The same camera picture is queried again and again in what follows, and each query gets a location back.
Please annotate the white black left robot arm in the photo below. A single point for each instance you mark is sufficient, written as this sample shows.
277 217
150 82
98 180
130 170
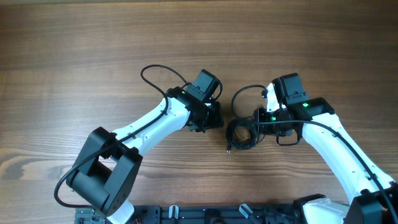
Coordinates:
106 168

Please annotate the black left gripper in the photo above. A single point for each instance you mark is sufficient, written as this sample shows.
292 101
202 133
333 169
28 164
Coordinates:
217 121

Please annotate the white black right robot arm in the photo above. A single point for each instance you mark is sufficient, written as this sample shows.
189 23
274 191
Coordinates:
371 193

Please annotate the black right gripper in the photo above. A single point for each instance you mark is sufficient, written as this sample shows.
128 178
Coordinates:
260 116

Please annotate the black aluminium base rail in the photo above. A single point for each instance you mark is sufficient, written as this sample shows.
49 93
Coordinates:
274 213

